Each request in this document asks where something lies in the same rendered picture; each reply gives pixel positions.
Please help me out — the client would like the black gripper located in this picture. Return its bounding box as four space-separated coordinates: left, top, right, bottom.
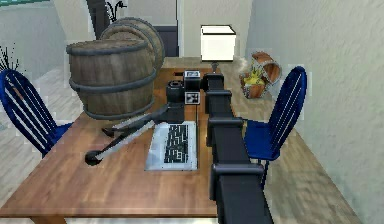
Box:
84 79 186 167

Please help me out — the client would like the brown wooden table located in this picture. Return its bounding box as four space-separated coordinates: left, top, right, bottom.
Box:
0 67 219 224

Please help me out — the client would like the brown wooden barrel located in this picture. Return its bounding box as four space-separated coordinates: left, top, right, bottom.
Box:
65 38 158 121
99 16 166 72

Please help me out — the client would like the blue slatted chair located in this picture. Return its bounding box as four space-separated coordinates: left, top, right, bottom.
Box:
0 68 74 159
243 65 308 192

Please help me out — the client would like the dark room door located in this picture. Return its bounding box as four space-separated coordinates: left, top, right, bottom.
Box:
153 25 180 58

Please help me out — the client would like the white square lamp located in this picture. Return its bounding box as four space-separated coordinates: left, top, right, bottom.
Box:
200 24 237 73

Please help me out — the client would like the dark spiky house plant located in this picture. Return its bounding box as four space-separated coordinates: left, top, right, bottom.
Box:
0 42 20 72

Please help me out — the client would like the open brown treasure chest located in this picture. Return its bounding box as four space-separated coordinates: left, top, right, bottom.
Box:
238 50 283 100

